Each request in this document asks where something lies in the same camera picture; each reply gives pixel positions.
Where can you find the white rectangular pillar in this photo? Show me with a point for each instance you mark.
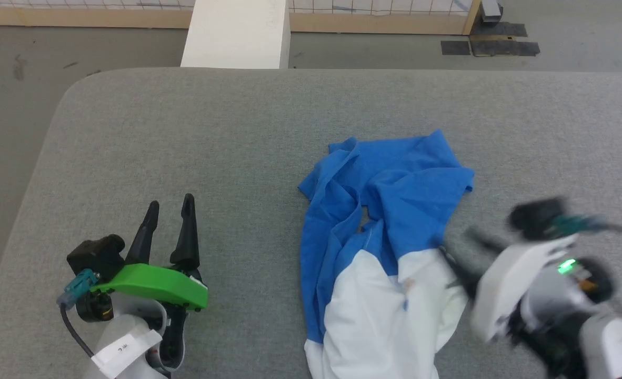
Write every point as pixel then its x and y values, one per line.
pixel 234 34

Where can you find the grey fabric sofa cushion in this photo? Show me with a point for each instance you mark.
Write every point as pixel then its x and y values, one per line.
pixel 184 147

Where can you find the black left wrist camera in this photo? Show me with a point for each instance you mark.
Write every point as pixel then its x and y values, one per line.
pixel 98 255

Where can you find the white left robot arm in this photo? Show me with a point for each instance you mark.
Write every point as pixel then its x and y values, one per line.
pixel 127 342

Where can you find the grey metal foot bracket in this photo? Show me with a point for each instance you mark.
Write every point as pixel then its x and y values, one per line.
pixel 491 10

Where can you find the blue and white garment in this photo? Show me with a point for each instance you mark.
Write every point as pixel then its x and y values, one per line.
pixel 395 184

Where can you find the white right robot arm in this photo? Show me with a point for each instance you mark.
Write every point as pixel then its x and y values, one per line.
pixel 605 337

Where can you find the small black floor mat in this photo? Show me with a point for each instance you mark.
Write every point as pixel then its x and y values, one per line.
pixel 455 48

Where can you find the light wooden baseboard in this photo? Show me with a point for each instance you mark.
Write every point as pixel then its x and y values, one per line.
pixel 79 18

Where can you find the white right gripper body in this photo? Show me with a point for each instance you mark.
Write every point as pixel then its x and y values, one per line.
pixel 511 284

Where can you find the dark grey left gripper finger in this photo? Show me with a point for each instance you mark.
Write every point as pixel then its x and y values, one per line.
pixel 187 237
pixel 145 237

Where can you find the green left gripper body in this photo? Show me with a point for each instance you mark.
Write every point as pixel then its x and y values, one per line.
pixel 153 284

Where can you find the light wooden frame post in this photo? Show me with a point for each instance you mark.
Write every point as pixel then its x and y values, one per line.
pixel 472 16

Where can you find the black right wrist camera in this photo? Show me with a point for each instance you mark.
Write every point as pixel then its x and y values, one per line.
pixel 534 216

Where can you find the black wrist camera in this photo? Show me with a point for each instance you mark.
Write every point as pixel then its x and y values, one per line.
pixel 534 216
pixel 98 255

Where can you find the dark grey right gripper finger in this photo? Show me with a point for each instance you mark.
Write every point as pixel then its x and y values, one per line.
pixel 487 239
pixel 461 273

